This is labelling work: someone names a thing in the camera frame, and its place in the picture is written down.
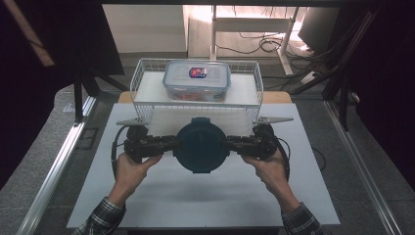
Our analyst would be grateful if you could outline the black metal stand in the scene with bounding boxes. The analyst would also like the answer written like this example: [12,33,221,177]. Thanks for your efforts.
[288,9,381,132]
[72,63,130,127]

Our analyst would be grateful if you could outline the white power strip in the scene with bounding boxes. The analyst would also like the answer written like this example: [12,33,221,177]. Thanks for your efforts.
[299,70,317,85]

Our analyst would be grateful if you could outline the dark round camera mount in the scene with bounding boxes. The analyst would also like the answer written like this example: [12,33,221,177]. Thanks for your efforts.
[172,117,228,174]

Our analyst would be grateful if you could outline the aluminium rail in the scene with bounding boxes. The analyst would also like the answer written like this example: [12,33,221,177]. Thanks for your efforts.
[323,100,403,235]
[15,95,98,235]

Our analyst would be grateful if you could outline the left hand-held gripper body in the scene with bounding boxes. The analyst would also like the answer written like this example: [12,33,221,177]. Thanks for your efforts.
[115,117,164,165]

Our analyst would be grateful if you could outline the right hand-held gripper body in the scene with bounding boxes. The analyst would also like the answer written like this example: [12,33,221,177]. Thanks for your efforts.
[240,116,295,162]

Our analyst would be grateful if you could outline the white panel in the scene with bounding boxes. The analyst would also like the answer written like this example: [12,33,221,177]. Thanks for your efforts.
[102,4,189,55]

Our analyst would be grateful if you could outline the white wire basket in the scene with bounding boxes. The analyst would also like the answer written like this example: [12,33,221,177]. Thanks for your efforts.
[129,57,264,132]

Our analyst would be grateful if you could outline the rectangular clear food container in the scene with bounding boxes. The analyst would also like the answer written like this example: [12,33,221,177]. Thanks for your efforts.
[161,60,232,103]

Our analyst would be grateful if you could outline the person's left hand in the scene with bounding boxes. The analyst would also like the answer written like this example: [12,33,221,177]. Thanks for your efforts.
[109,152,163,207]

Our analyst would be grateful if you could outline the person's right hand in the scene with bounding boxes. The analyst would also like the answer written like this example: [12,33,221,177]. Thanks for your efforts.
[240,149,297,210]

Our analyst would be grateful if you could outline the black floor cables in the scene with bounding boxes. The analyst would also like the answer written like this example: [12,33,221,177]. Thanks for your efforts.
[214,31,316,57]

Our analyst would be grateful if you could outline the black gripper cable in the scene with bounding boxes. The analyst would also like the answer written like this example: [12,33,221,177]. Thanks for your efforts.
[275,136,292,182]
[110,124,131,180]

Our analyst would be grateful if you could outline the white metal desk frame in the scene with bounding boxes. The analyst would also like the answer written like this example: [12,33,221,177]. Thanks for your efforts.
[209,4,300,77]

